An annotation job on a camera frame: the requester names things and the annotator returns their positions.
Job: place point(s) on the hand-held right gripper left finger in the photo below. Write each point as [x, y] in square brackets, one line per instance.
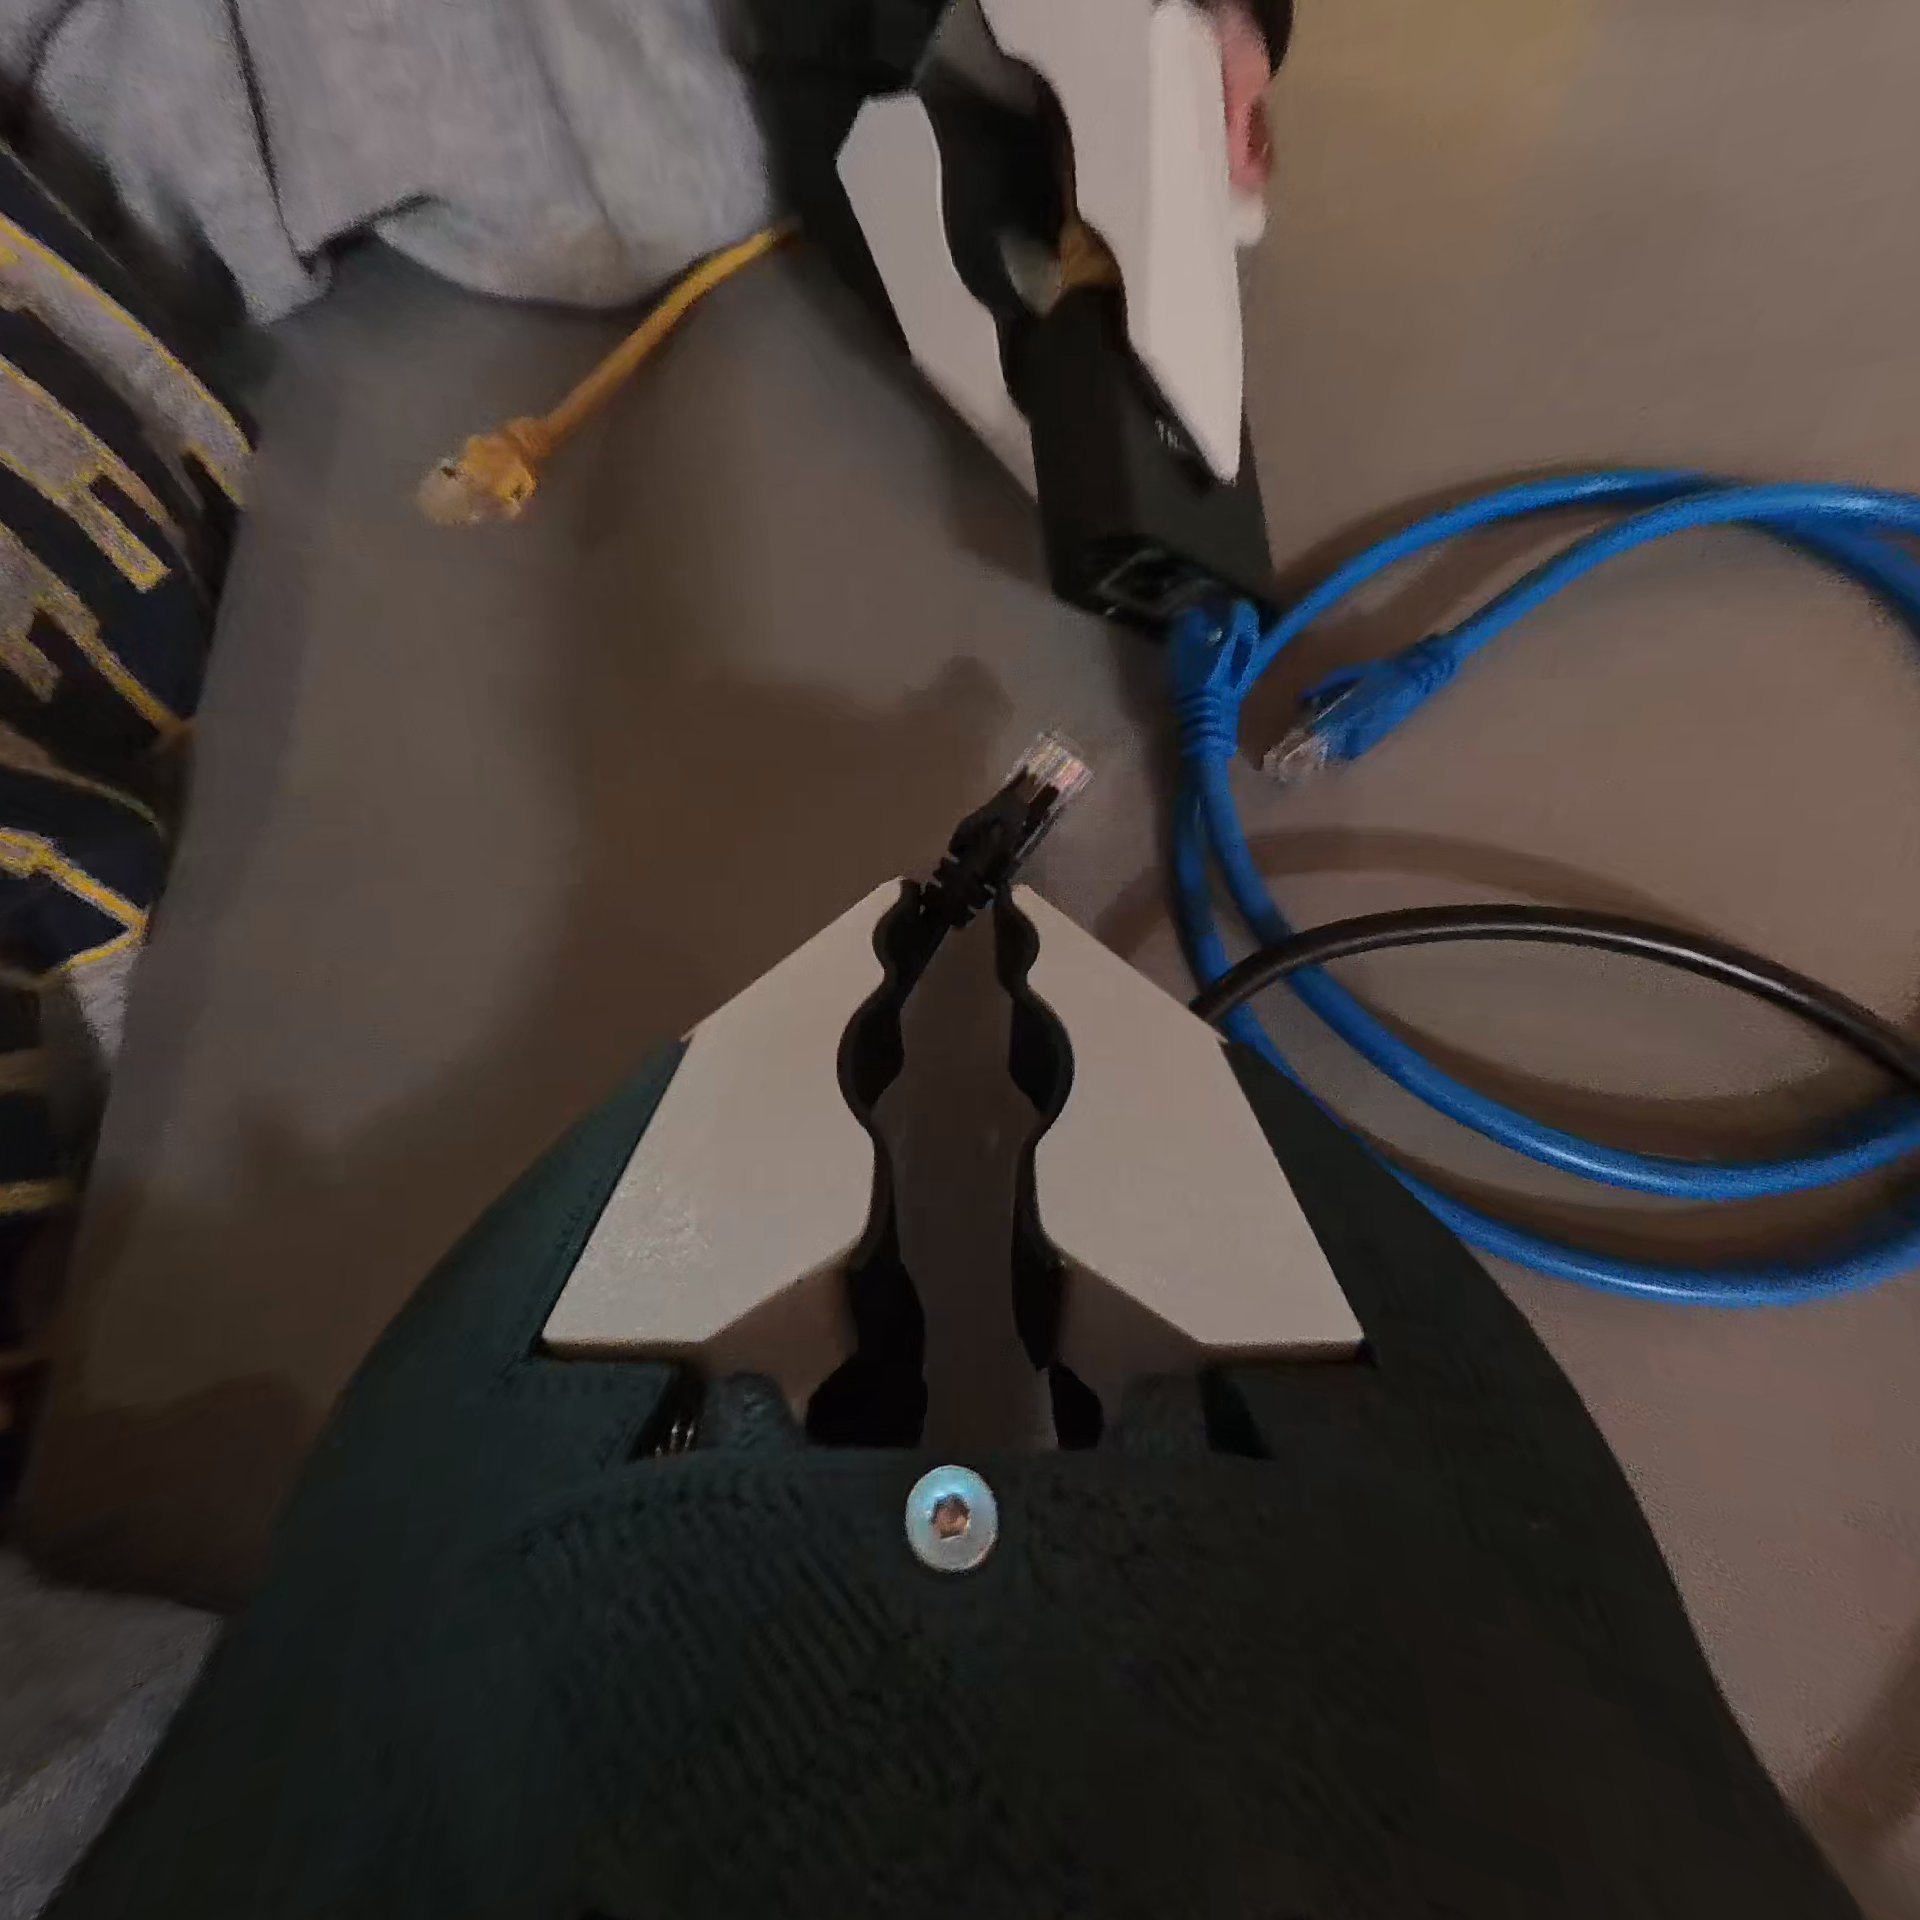
[721, 1202]

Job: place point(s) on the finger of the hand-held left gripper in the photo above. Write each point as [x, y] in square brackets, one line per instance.
[915, 225]
[1172, 196]

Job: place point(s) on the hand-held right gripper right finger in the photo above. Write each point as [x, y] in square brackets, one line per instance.
[1185, 1202]

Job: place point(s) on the black ethernet adapter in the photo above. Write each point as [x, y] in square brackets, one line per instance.
[1109, 466]

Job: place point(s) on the person's left hand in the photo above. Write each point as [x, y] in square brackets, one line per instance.
[1248, 121]

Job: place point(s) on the grey sweatshirt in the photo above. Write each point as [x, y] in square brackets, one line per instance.
[451, 137]

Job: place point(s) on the grey cloth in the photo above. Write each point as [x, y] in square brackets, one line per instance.
[77, 1724]

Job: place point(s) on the dark patterned cloth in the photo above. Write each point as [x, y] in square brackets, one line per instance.
[89, 601]

